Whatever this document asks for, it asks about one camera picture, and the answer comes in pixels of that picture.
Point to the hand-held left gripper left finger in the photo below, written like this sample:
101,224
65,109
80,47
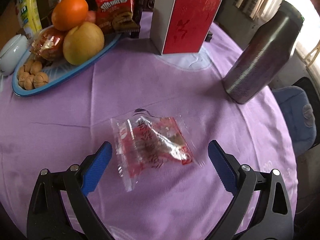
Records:
98,167

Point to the clear red printed wrapper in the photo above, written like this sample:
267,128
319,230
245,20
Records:
152,145

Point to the yellow pear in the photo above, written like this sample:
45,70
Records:
83,43

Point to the pile of walnuts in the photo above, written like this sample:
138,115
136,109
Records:
32,76

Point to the red snack packet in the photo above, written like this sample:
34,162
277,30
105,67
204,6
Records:
116,12

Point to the orange fruit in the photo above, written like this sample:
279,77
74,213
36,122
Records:
70,12

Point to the red and white box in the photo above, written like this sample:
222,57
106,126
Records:
185,22

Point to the blue oval plate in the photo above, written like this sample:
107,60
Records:
75,72

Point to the white ceramic lidded jar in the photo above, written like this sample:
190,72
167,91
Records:
12,52

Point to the yellow green package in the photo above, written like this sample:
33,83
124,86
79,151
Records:
28,10

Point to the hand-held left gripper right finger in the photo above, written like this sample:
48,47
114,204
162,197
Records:
222,167

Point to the silver metal bottle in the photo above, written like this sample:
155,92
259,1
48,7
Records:
262,55

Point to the orange wrapped pastry packet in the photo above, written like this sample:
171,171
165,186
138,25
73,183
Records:
48,43

